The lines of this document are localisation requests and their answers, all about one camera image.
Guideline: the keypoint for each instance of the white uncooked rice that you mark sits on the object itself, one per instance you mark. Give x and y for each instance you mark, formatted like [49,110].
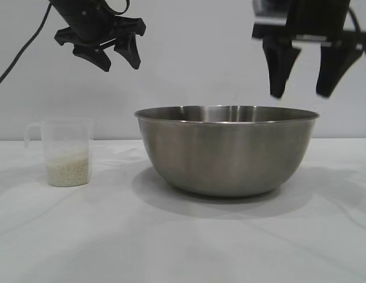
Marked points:
[68,171]

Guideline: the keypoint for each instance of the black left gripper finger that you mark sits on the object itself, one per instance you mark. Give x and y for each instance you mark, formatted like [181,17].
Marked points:
[129,51]
[94,57]

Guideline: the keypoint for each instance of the clear plastic measuring cup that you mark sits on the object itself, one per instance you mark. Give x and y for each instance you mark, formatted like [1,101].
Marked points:
[68,135]

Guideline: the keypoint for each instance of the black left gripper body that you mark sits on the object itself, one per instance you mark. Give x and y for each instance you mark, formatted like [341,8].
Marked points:
[85,25]

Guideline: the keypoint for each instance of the stainless steel mixing bowl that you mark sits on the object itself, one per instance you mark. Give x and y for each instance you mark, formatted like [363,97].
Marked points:
[224,153]

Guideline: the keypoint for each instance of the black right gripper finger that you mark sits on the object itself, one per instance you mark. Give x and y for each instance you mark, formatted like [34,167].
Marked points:
[330,70]
[279,65]

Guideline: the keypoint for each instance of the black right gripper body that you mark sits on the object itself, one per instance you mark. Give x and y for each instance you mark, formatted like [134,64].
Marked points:
[315,17]

